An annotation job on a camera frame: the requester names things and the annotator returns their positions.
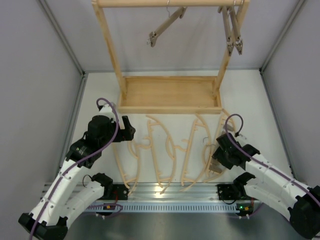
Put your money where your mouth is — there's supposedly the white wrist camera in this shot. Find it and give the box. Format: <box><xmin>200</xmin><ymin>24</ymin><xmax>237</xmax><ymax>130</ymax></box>
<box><xmin>98</xmin><ymin>104</ymin><xmax>118</xmax><ymax>123</ymax></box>
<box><xmin>234</xmin><ymin>133</ymin><xmax>248</xmax><ymax>146</ymax></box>

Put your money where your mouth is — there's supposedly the wooden hanger rack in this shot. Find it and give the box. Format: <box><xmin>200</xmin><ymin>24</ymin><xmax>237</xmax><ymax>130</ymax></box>
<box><xmin>91</xmin><ymin>0</ymin><xmax>250</xmax><ymax>114</ymax></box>

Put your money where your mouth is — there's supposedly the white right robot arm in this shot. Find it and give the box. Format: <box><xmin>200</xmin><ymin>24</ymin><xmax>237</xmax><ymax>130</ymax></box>
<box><xmin>212</xmin><ymin>133</ymin><xmax>320</xmax><ymax>240</ymax></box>

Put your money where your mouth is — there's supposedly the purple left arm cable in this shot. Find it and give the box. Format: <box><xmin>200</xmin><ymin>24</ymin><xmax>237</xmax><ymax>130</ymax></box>
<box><xmin>29</xmin><ymin>97</ymin><xmax>120</xmax><ymax>238</ymax></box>

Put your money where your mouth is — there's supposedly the beige plastic hanger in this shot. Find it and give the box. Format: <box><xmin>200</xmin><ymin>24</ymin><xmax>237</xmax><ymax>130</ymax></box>
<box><xmin>146</xmin><ymin>114</ymin><xmax>177</xmax><ymax>195</ymax></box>
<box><xmin>179</xmin><ymin>113</ymin><xmax>211</xmax><ymax>192</ymax></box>
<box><xmin>111</xmin><ymin>140</ymin><xmax>151</xmax><ymax>197</ymax></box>
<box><xmin>202</xmin><ymin>108</ymin><xmax>230</xmax><ymax>183</ymax></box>

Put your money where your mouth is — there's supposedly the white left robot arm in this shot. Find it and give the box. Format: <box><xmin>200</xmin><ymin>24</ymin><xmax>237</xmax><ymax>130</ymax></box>
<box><xmin>18</xmin><ymin>105</ymin><xmax>136</xmax><ymax>240</ymax></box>

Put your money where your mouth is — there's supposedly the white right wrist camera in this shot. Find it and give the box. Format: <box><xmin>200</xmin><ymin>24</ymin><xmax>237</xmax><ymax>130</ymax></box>
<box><xmin>234</xmin><ymin>133</ymin><xmax>248</xmax><ymax>146</ymax></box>

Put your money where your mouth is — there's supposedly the aluminium mounting rail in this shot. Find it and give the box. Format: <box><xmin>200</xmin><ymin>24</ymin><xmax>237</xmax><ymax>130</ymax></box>
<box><xmin>41</xmin><ymin>181</ymin><xmax>313</xmax><ymax>202</ymax></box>

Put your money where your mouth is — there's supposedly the taupe clip hanger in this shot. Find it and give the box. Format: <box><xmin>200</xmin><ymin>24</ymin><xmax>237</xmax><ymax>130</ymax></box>
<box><xmin>205</xmin><ymin>124</ymin><xmax>234</xmax><ymax>174</ymax></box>
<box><xmin>146</xmin><ymin>0</ymin><xmax>188</xmax><ymax>48</ymax></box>
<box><xmin>218</xmin><ymin>6</ymin><xmax>234</xmax><ymax>57</ymax></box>

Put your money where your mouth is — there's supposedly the white slotted cable duct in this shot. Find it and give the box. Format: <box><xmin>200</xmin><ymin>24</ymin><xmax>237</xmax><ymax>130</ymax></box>
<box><xmin>85</xmin><ymin>202</ymin><xmax>240</xmax><ymax>213</ymax></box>

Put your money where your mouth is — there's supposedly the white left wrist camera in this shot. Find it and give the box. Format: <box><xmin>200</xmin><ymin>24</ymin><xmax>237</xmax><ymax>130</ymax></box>
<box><xmin>98</xmin><ymin>104</ymin><xmax>118</xmax><ymax>123</ymax></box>

